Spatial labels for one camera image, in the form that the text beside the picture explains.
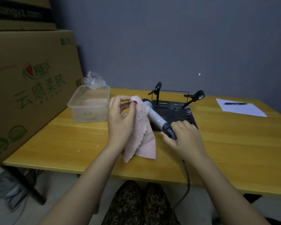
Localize person's left hand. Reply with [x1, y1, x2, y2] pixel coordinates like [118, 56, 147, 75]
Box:
[107, 95, 138, 152]

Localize person's right hand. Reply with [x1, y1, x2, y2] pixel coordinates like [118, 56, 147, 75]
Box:
[160, 120, 208, 160]

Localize grey hair dryer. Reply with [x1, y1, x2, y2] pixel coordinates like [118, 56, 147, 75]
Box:
[142, 98, 177, 140]

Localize pink fluffy cloth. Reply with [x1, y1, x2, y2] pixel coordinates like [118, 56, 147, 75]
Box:
[121, 95, 157, 163]

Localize person's left forearm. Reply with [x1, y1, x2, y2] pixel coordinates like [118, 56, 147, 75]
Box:
[39, 143, 127, 225]

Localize person's right forearm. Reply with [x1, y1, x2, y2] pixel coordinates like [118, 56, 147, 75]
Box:
[185, 152, 270, 225]

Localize black metal holder stand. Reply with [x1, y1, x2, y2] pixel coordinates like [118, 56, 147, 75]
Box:
[148, 81, 205, 132]

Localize clear plastic container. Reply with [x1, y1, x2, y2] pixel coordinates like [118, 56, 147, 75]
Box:
[67, 85, 111, 123]

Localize crumpled clear plastic bag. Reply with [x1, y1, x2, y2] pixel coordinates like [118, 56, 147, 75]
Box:
[84, 71, 107, 90]

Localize person's patterned trousers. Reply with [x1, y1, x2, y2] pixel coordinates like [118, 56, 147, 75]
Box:
[101, 180, 181, 225]

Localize white paper sheet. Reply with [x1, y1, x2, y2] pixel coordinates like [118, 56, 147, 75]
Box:
[216, 98, 268, 118]

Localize black table leg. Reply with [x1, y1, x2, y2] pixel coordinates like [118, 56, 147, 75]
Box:
[3, 165, 47, 206]
[244, 193, 264, 205]

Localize large green-printed cardboard box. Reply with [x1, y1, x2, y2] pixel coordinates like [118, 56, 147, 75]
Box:
[0, 30, 85, 170]

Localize flat plain cardboard box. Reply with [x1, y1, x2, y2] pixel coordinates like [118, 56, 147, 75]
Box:
[0, 19, 58, 32]

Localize grey fabric bundle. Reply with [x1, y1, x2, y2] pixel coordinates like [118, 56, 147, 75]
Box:
[0, 170, 38, 211]

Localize cardboard box with dark band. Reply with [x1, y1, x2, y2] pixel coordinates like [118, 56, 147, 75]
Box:
[0, 0, 54, 21]

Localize black power cable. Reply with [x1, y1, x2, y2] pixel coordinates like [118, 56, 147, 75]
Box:
[172, 159, 191, 210]

